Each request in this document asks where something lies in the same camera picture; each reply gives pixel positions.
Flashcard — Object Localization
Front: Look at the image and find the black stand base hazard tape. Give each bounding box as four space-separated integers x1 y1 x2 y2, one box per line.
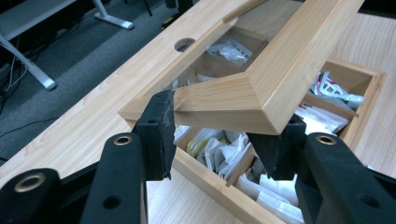
160 12 188 31

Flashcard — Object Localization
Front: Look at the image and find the white metal desk frame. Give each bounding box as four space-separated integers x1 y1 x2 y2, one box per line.
0 0 134 91

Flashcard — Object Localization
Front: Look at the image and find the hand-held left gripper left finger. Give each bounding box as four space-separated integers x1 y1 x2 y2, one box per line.
132 89 177 182

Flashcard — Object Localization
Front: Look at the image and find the black tripod leg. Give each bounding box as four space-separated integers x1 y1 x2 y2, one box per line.
141 0 154 17

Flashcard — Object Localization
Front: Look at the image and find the bundle of floor cables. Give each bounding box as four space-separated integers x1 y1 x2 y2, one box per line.
0 36 24 106

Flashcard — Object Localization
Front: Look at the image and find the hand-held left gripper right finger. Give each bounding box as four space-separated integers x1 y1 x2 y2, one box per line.
247 114 307 181

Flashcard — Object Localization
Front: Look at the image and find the thin black floor cable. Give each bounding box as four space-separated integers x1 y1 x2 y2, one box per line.
0 117 60 138

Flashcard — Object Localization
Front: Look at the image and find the group of white tea bags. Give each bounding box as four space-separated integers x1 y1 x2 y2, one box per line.
172 38 365 224

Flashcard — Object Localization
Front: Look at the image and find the wooden tea box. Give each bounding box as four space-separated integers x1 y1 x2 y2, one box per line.
118 0 387 224

